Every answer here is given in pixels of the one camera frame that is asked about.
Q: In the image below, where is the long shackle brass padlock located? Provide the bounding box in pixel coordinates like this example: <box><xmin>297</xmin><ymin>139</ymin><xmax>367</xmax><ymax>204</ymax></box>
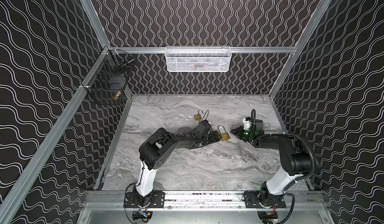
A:
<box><xmin>217</xmin><ymin>125</ymin><xmax>231</xmax><ymax>141</ymax></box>

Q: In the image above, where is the small brass padlock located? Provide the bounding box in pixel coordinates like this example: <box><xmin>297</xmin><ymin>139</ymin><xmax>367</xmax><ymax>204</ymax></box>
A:
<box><xmin>194</xmin><ymin>110</ymin><xmax>210</xmax><ymax>122</ymax></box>

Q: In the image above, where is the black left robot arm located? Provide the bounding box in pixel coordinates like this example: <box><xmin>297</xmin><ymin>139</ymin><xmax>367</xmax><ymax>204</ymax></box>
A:
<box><xmin>133</xmin><ymin>120</ymin><xmax>223</xmax><ymax>207</ymax></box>

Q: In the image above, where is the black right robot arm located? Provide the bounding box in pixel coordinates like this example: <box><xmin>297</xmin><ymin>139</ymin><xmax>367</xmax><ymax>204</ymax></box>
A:
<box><xmin>231</xmin><ymin>117</ymin><xmax>320</xmax><ymax>208</ymax></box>

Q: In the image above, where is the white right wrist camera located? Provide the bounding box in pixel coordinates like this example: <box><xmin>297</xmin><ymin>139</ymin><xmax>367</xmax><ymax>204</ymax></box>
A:
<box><xmin>242</xmin><ymin>117</ymin><xmax>253</xmax><ymax>131</ymax></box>

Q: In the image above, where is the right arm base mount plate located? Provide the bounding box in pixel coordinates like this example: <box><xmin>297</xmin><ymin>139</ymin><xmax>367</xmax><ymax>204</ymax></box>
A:
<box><xmin>242</xmin><ymin>191</ymin><xmax>287</xmax><ymax>209</ymax></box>

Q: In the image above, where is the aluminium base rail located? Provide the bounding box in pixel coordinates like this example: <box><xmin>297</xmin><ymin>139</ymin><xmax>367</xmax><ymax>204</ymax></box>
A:
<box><xmin>83</xmin><ymin>191</ymin><xmax>326</xmax><ymax>211</ymax></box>

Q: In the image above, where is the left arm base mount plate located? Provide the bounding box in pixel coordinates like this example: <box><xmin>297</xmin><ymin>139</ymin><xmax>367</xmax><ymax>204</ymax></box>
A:
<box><xmin>124</xmin><ymin>191</ymin><xmax>165</xmax><ymax>209</ymax></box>

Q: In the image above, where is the white mesh wall basket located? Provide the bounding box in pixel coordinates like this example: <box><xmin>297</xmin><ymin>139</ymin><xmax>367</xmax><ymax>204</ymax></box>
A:
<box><xmin>165</xmin><ymin>46</ymin><xmax>232</xmax><ymax>72</ymax></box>

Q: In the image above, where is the black wire wall basket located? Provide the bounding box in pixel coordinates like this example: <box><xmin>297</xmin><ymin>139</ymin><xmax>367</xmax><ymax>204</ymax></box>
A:
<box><xmin>86</xmin><ymin>50</ymin><xmax>136</xmax><ymax>106</ymax></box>

